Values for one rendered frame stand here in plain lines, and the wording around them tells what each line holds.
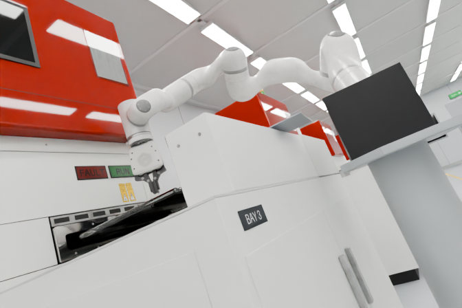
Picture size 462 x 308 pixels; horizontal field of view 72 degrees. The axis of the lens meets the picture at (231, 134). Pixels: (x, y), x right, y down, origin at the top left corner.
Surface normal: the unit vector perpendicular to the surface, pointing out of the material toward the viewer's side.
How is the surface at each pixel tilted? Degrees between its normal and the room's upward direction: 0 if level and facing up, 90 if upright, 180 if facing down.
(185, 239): 90
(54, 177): 90
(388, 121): 90
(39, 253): 90
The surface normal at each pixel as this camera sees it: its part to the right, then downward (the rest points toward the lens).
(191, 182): -0.48, -0.07
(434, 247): -0.69, 0.06
